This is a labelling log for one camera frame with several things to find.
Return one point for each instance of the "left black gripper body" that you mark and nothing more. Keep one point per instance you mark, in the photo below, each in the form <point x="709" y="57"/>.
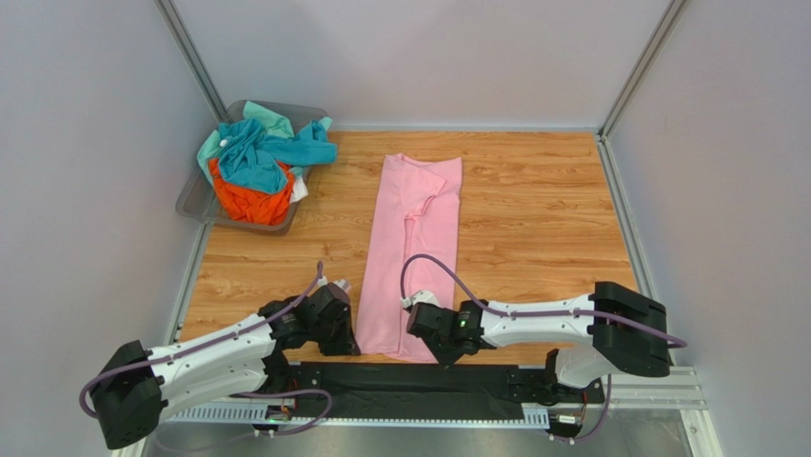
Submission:
<point x="334" y="337"/>

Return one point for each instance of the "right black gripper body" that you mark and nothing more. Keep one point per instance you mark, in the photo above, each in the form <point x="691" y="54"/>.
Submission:
<point x="443" y="348"/>

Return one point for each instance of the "pink t shirt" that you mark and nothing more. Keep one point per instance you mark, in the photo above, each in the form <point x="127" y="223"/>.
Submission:
<point x="416" y="215"/>

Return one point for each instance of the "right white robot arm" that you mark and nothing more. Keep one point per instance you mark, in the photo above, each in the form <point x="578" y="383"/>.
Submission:
<point x="612" y="329"/>

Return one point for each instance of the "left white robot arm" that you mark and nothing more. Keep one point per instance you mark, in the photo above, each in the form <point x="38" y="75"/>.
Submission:
<point x="139" y="388"/>

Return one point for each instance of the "orange t shirt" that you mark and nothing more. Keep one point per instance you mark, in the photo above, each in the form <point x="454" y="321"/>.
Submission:
<point x="249" y="205"/>

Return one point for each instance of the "white t shirt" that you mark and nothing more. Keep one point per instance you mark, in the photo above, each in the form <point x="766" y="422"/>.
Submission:
<point x="299" y="190"/>

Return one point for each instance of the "teal blue t shirt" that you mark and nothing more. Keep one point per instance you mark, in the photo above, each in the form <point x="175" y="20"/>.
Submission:
<point x="252" y="158"/>

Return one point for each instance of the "mint green t shirt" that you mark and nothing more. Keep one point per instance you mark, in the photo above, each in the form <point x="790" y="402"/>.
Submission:
<point x="275" y="124"/>

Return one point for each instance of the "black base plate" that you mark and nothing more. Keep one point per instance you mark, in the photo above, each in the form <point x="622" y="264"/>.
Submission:
<point x="430" y="392"/>

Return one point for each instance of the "aluminium frame rail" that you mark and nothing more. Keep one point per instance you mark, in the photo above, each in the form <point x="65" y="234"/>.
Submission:
<point x="680" y="392"/>

